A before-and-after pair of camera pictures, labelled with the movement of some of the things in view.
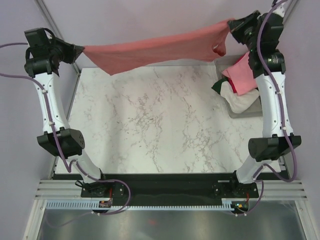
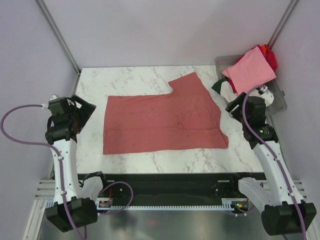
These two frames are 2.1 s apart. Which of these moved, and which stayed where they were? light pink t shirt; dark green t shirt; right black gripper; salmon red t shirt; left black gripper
Moved: left black gripper; salmon red t shirt; right black gripper
Stayed: light pink t shirt; dark green t shirt
